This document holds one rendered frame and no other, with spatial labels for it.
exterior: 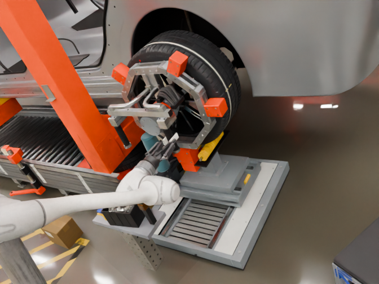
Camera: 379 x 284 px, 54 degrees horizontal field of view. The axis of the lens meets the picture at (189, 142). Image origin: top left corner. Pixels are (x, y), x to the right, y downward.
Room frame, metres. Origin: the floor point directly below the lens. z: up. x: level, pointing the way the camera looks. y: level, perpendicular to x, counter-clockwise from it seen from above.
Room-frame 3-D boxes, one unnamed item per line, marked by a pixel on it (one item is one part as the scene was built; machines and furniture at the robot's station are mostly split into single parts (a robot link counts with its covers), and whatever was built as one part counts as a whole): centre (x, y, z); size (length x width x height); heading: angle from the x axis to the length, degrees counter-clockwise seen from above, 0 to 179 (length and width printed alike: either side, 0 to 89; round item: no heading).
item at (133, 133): (2.30, 0.30, 0.69); 0.52 x 0.17 x 0.35; 136
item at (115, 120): (1.81, 0.30, 0.93); 0.09 x 0.05 x 0.05; 136
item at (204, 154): (1.83, -0.12, 0.51); 0.29 x 0.06 x 0.06; 136
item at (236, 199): (1.97, -0.08, 0.13); 0.50 x 0.36 x 0.10; 46
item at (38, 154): (3.23, 1.15, 0.14); 2.47 x 0.85 x 0.27; 46
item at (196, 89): (1.84, 0.04, 0.85); 0.54 x 0.07 x 0.54; 46
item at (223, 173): (1.97, -0.08, 0.32); 0.40 x 0.30 x 0.28; 46
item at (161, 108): (1.69, 0.05, 1.03); 0.19 x 0.18 x 0.11; 136
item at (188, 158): (1.87, 0.01, 0.48); 0.16 x 0.12 x 0.17; 136
